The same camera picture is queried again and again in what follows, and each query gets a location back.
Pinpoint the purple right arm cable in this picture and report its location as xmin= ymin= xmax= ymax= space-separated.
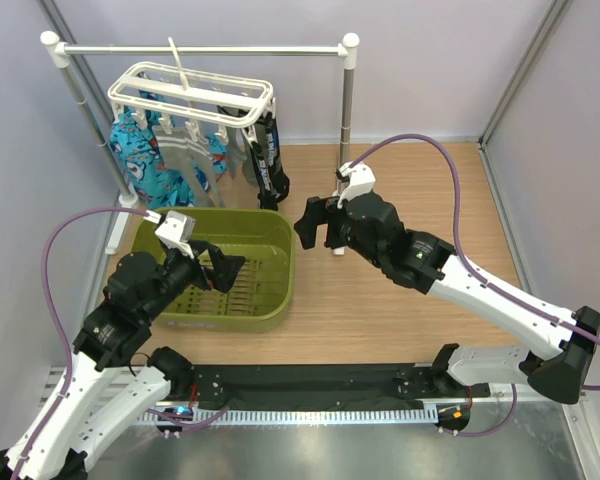
xmin=348 ymin=133 xmax=600 ymax=391

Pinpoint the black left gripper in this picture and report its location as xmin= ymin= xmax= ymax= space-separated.
xmin=141 ymin=239 xmax=245 ymax=321

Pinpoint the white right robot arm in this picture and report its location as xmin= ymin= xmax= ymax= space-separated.
xmin=294 ymin=192 xmax=600 ymax=405

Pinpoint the black patterned sock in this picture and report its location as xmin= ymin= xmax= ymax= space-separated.
xmin=243 ymin=126 xmax=278 ymax=211
xmin=264 ymin=111 xmax=290 ymax=203

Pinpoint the white metal drying rack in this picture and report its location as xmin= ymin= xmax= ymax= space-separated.
xmin=39 ymin=30 xmax=361 ymax=256

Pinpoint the grey striped sock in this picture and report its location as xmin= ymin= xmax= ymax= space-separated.
xmin=152 ymin=126 xmax=225 ymax=207

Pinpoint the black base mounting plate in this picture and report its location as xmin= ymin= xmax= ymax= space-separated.
xmin=167 ymin=363 xmax=490 ymax=412

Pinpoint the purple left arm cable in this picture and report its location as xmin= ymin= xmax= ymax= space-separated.
xmin=9 ymin=207 xmax=151 ymax=480

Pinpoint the aluminium slotted rail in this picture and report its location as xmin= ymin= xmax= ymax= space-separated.
xmin=129 ymin=405 xmax=439 ymax=427

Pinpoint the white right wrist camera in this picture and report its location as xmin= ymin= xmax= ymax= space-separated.
xmin=336 ymin=162 xmax=376 ymax=209

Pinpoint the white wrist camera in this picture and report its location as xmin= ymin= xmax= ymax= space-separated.
xmin=154 ymin=210 xmax=195 ymax=259
xmin=336 ymin=162 xmax=376 ymax=209

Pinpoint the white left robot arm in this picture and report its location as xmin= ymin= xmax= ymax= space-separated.
xmin=0 ymin=241 xmax=246 ymax=479

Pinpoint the white clip sock hanger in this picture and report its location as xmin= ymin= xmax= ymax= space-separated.
xmin=107 ymin=39 xmax=276 ymax=145

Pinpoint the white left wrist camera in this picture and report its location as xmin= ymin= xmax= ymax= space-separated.
xmin=154 ymin=210 xmax=195 ymax=259

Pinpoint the green plastic basket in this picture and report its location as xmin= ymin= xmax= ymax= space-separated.
xmin=155 ymin=207 xmax=295 ymax=333

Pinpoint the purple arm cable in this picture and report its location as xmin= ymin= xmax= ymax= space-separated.
xmin=348 ymin=133 xmax=600 ymax=391
xmin=9 ymin=207 xmax=151 ymax=480

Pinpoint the blue shark pattern sock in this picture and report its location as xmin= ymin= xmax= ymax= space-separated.
xmin=109 ymin=107 xmax=195 ymax=209

